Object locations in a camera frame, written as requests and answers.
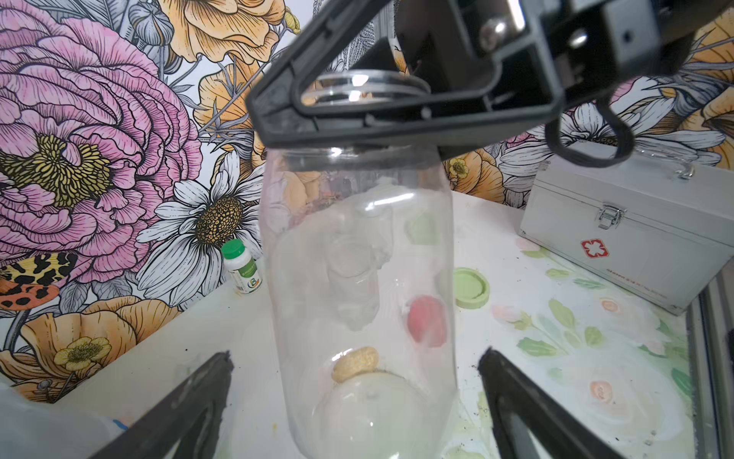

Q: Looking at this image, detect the green-lid peanut jar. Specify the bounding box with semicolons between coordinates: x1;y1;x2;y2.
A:
326;235;380;331

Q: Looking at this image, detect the silver first aid case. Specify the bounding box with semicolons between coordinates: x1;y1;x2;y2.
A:
520;151;733;316

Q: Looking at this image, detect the black trash bin with liner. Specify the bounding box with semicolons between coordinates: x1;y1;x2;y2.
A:
1;386;125;459

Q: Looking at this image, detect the red jar lid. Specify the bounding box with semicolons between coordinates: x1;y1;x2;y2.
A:
406;296;448;348

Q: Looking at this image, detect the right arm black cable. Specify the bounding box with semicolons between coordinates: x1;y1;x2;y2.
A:
543;96;637;170

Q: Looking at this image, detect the red-lid peanut jar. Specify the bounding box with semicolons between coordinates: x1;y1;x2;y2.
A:
259;145;458;458

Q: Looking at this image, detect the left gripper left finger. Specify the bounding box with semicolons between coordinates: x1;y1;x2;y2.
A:
94;351;234;458

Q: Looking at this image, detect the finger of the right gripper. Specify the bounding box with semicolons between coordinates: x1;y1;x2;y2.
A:
247;1;565;156

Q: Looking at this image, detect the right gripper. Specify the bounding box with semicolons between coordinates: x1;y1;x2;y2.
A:
396;1;726;115

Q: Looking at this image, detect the aluminium front rail frame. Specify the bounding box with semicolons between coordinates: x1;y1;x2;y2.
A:
686;267;733;458

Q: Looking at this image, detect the small green-cap white bottle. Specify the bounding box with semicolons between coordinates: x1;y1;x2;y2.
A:
221;239;262;295

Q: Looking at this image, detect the light green jar lid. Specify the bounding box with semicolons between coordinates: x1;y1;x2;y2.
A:
404;212;441;246

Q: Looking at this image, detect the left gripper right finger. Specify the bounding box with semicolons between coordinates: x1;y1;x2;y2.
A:
478;347;620;458

